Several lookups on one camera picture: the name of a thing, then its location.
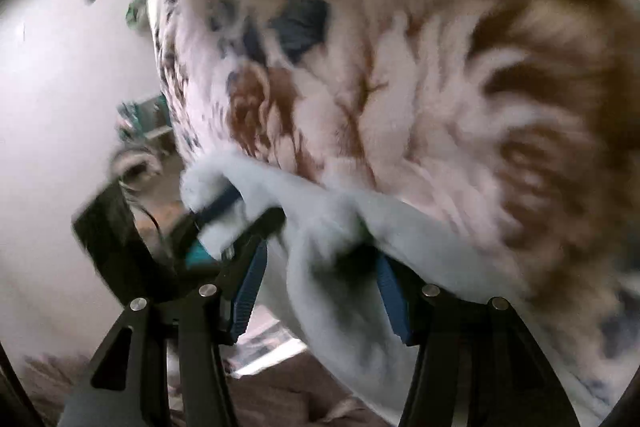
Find light green fleece pants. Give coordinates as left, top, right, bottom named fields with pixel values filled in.
left=178, top=150, right=601, bottom=427

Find floral fleece blanket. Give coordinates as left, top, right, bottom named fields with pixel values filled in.
left=150, top=0, right=639, bottom=412

